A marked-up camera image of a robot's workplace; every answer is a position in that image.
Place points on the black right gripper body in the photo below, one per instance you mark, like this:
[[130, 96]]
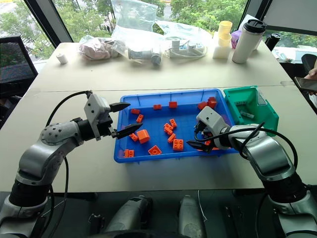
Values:
[[203, 129]]

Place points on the plastic bag with pink contents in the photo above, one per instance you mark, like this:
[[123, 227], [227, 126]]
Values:
[[96, 49]]

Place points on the square four-stud orange brick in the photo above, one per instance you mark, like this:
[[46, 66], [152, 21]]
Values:
[[178, 145]]

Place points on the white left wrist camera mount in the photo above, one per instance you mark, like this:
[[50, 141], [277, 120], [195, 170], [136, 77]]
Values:
[[95, 106]]

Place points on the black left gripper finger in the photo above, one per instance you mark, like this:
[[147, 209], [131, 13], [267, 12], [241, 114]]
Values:
[[120, 106], [128, 130]]

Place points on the bystander bare hand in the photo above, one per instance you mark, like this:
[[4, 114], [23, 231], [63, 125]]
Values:
[[312, 74]]

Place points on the white bottle with grey cap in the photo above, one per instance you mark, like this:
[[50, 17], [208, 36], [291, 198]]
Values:
[[148, 54]]

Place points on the black mesh office chair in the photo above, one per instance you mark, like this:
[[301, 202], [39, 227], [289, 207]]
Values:
[[15, 62]]

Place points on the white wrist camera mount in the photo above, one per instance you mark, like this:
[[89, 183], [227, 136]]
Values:
[[210, 117], [95, 106]]

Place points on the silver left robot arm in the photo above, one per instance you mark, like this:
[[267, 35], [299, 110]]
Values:
[[47, 148]]

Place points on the small orange toy brick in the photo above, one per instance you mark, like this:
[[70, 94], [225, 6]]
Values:
[[173, 123], [133, 137], [157, 107], [140, 118], [171, 138], [173, 104], [216, 148], [202, 105], [128, 153]]

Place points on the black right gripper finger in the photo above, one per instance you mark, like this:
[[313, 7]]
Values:
[[199, 145]]

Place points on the silver battery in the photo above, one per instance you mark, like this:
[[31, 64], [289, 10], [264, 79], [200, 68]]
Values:
[[247, 114]]

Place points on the dark smartphone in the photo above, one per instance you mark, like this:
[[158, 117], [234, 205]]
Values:
[[305, 83]]

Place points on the large clear plastic bag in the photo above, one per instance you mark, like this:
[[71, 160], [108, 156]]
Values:
[[133, 22]]

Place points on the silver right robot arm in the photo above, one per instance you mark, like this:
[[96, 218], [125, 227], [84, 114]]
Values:
[[270, 156]]

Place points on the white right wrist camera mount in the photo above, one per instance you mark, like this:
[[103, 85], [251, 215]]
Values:
[[210, 117]]

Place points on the smooth curved orange block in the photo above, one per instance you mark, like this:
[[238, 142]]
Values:
[[143, 136]]

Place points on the grey rounded robot leg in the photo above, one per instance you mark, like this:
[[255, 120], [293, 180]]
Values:
[[128, 215], [189, 218]]

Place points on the blue plastic bin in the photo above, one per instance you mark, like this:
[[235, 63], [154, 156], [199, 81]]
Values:
[[158, 116]]

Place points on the long orange toy brick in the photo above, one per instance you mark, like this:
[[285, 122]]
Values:
[[168, 129]]

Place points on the stacked yellow plastic cups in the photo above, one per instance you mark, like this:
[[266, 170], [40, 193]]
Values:
[[225, 33]]

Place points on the small white tape roll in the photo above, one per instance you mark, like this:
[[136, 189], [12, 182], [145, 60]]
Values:
[[62, 58]]

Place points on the tall orange toy brick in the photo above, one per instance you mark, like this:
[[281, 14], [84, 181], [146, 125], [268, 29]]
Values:
[[212, 102]]

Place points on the white tumbler with black lid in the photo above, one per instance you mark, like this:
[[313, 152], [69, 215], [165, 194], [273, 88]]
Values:
[[245, 42]]

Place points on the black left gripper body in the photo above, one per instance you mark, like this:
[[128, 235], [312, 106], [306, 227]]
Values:
[[106, 126]]

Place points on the purple plastic container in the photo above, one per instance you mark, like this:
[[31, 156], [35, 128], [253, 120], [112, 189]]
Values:
[[235, 38]]

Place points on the black bottle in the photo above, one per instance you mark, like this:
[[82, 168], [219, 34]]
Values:
[[273, 41]]

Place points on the green plastic bin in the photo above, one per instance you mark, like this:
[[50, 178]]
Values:
[[247, 99]]

